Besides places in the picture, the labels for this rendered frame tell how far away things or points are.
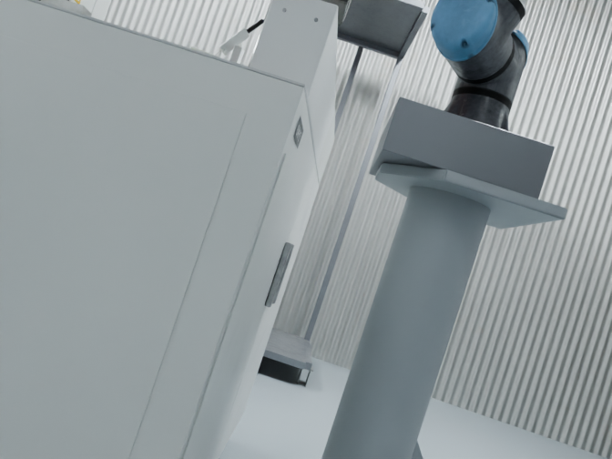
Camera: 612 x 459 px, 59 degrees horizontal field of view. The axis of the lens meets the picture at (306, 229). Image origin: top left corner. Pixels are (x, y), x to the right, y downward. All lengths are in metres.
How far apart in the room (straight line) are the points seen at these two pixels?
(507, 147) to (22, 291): 0.77
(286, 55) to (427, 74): 2.86
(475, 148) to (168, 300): 0.56
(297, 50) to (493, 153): 0.38
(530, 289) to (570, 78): 1.35
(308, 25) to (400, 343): 0.56
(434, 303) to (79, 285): 0.60
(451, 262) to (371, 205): 2.41
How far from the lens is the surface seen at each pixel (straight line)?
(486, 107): 1.08
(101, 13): 1.52
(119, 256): 0.73
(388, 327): 1.01
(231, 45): 1.44
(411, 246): 1.01
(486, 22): 0.99
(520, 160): 0.98
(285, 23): 0.82
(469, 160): 0.95
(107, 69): 0.78
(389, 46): 3.39
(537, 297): 3.63
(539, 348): 3.67
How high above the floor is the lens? 0.62
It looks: 2 degrees up
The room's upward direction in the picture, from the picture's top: 18 degrees clockwise
